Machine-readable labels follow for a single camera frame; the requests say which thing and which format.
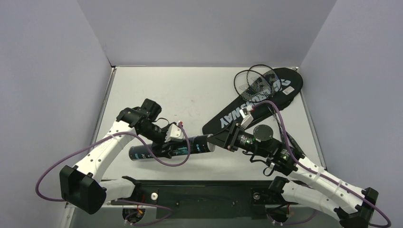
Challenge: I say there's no black racket bag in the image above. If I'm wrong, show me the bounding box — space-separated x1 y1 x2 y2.
202 67 304 136

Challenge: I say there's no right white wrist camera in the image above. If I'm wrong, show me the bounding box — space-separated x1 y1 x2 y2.
240 105 254 130

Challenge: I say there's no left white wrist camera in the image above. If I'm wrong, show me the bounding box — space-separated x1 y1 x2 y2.
165 123 184 143

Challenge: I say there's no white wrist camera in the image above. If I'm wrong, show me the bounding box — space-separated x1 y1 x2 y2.
165 123 184 143
240 105 254 130

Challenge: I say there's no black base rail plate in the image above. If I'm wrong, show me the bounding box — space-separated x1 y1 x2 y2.
110 180 316 221

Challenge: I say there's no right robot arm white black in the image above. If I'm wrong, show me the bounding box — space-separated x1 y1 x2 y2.
207 122 378 228

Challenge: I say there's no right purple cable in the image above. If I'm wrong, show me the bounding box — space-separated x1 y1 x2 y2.
249 100 392 228

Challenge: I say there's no black shuttlecock tube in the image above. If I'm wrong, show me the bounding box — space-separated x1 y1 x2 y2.
128 135 215 161

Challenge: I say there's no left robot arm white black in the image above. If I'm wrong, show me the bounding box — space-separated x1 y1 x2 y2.
59 99 190 214

